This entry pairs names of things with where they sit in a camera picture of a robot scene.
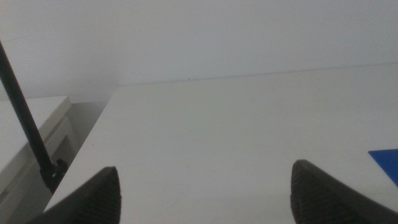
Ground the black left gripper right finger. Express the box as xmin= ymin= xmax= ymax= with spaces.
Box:
xmin=289 ymin=159 xmax=398 ymax=224

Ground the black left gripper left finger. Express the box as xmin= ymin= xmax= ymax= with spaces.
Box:
xmin=28 ymin=166 xmax=123 ymax=224

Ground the blue rectangular mat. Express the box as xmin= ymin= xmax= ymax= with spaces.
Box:
xmin=368 ymin=148 xmax=398 ymax=188

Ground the white side cabinet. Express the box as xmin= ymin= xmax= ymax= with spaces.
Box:
xmin=0 ymin=95 xmax=79 ymax=224

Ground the black pole with clamp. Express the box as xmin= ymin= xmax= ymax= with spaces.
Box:
xmin=0 ymin=40 xmax=68 ymax=194

